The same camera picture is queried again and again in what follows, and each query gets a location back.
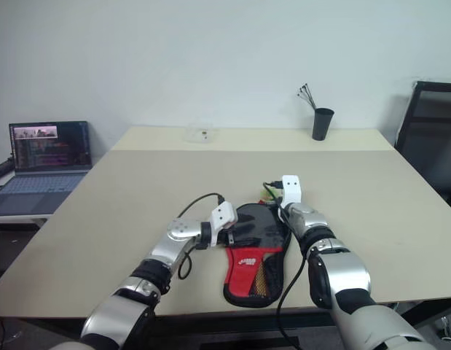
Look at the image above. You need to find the open laptop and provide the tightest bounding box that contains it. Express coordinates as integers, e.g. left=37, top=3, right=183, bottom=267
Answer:
left=0, top=120, right=92, bottom=216

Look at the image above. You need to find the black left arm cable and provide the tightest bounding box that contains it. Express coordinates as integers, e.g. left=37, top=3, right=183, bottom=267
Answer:
left=177, top=192, right=226, bottom=281

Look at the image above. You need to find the black cup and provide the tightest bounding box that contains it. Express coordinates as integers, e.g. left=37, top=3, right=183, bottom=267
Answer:
left=312, top=107, right=336, bottom=141

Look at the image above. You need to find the clear plastic box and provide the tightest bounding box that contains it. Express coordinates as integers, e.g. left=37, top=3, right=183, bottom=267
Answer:
left=184, top=123, right=216, bottom=143

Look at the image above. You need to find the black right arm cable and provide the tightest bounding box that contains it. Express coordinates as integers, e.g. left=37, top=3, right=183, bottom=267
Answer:
left=262, top=179, right=310, bottom=344

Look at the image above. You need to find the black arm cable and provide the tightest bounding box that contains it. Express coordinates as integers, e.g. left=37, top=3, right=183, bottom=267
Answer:
left=262, top=179, right=310, bottom=344
left=177, top=192, right=226, bottom=281

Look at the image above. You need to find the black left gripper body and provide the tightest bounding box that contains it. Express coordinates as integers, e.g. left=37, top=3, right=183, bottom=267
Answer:
left=218, top=228, right=238, bottom=252

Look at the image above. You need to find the black office chair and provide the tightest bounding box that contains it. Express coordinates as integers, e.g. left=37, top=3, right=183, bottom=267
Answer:
left=393, top=80, right=451, bottom=214

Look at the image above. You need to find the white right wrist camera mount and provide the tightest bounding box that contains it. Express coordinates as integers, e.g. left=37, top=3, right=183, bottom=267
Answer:
left=279, top=174, right=303, bottom=206

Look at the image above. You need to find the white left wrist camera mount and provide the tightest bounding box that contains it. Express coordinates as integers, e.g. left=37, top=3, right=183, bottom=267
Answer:
left=209, top=202, right=238, bottom=246

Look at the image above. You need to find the black table frame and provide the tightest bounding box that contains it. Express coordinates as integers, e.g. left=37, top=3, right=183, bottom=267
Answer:
left=0, top=300, right=451, bottom=350

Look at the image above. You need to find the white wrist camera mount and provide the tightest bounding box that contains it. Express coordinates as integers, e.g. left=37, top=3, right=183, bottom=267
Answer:
left=279, top=174, right=303, bottom=206
left=209, top=202, right=238, bottom=246

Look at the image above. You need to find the black red paddle case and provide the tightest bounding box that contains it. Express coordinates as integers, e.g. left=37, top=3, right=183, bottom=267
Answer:
left=222, top=186, right=293, bottom=308

